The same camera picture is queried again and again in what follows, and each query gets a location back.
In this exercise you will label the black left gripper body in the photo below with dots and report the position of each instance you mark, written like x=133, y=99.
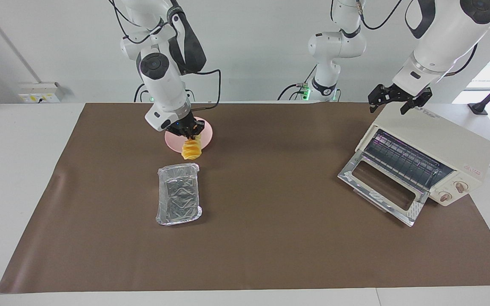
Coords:
x=400, y=94

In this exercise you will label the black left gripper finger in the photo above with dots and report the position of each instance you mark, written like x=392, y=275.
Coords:
x=374, y=97
x=419, y=100

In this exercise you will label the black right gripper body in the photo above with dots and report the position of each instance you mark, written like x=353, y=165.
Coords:
x=185, y=126

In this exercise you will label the yellow bread loaf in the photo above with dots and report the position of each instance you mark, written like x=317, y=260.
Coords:
x=192, y=149

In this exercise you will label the aluminium foil tray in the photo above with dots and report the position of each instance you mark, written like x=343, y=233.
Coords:
x=179, y=195

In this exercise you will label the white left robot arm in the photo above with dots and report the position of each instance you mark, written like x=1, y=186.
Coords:
x=445, y=34

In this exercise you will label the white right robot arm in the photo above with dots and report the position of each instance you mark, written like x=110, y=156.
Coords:
x=164, y=85

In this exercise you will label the white toaster oven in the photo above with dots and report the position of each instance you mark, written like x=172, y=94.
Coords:
x=440, y=140

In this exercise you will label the oven control knob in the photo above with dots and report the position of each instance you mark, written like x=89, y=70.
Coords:
x=445, y=196
x=460, y=186

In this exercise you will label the glass oven door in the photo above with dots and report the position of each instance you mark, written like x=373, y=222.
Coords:
x=413, y=212

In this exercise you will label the pink round plate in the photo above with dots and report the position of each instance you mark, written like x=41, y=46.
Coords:
x=207, y=136

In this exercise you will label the brown table mat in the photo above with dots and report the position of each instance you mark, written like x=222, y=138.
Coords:
x=270, y=246

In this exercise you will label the white wall socket box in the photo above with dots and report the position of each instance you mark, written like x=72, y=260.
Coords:
x=41, y=93

